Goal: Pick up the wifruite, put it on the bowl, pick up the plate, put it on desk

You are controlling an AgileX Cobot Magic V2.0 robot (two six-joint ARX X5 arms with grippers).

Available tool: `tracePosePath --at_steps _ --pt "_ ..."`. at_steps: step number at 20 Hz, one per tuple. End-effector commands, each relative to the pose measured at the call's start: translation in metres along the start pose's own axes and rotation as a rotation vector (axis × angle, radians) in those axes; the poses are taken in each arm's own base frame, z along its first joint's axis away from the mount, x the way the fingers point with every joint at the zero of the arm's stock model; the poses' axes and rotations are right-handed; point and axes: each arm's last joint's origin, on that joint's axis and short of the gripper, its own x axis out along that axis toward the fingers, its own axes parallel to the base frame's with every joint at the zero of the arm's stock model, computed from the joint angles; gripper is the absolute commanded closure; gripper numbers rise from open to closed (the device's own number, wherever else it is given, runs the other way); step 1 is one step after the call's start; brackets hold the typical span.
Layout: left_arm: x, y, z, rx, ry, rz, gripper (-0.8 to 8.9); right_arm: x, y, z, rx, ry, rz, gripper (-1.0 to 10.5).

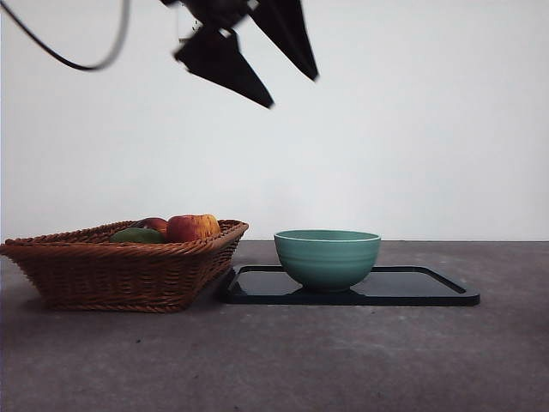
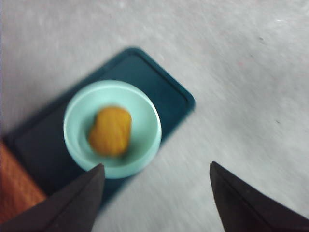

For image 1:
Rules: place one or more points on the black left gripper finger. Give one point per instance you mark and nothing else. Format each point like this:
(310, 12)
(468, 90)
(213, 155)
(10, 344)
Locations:
(223, 60)
(287, 30)

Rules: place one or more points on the teal ceramic bowl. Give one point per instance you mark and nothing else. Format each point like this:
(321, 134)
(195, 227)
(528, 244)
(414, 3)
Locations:
(328, 266)

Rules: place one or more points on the red yellow apple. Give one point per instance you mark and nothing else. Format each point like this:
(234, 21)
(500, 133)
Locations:
(193, 227)

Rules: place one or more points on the dark red fruit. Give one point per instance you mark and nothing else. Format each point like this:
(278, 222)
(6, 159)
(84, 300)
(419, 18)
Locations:
(154, 225)

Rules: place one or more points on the green fruit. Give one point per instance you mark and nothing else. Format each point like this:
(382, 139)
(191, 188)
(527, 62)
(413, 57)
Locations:
(137, 236)

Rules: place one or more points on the brown wicker basket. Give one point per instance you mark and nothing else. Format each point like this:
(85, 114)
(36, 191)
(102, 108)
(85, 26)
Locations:
(116, 274)

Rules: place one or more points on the black rectangular tray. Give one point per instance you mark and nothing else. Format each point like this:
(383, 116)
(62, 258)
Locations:
(407, 292)

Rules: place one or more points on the white wall socket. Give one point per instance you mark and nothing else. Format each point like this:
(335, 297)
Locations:
(184, 30)

